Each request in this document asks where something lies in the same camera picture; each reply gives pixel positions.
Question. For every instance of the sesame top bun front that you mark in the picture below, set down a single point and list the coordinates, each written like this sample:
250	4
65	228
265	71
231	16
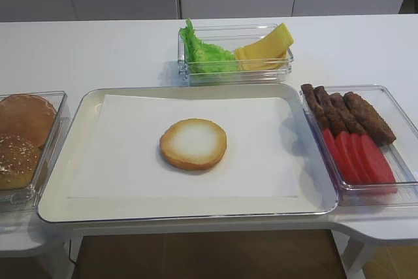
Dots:
19	160

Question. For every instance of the brown meat patty back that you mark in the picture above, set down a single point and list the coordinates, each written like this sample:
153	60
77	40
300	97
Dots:
314	106

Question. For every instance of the red tomato slice front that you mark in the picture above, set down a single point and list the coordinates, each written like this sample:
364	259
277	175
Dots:
374	162

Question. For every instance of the yellow cheese slices stack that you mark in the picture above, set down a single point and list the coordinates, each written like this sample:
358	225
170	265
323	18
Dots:
267	53

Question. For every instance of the green lettuce leaf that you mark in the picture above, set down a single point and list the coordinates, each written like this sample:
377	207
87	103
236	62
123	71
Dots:
206	58

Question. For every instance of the clear bun container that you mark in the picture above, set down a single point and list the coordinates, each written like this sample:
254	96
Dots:
24	199

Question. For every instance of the white metal tray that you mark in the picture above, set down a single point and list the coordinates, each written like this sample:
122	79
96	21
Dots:
317	194

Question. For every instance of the clear lettuce and cheese container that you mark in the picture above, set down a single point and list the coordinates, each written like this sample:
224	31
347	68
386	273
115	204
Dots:
231	37

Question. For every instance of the brown meat patty front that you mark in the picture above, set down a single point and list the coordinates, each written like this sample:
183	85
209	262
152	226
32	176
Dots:
375	126

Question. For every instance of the red tomato slice back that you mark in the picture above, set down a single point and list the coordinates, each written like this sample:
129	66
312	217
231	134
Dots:
330	142

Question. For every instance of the brown meat patty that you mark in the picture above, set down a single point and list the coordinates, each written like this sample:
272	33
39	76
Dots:
314	106
336	124
352	125
375	126

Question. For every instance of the red tomato slice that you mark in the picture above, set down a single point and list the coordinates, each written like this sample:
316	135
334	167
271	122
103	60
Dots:
356	160
350	172
374	162
330	142

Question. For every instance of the bun half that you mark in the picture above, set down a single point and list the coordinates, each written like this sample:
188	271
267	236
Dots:
27	116
193	144

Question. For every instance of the clear meat and tomato container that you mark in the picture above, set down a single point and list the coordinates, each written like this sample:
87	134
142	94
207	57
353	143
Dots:
401	155

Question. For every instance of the white paper sheet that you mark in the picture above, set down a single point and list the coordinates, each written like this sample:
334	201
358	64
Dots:
124	159

